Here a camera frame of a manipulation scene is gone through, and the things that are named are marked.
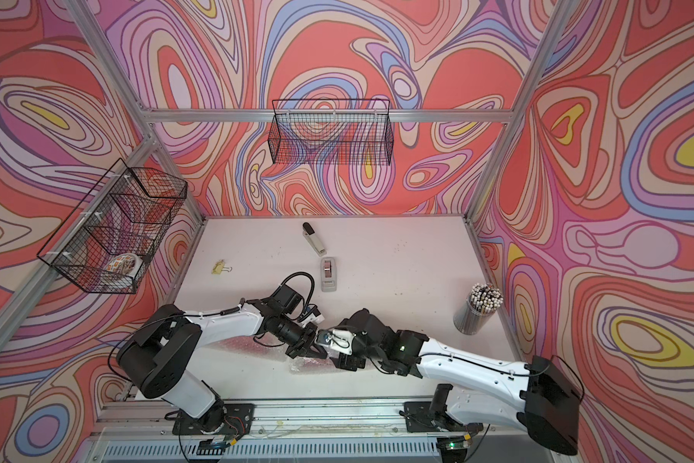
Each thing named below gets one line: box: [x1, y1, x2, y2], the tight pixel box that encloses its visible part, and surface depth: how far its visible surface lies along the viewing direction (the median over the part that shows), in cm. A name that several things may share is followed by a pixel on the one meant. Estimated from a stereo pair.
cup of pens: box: [453, 282, 505, 336], surface depth 79 cm
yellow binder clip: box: [211, 259, 234, 275], surface depth 106 cm
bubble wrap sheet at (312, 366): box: [289, 355, 339, 375], surface depth 79 cm
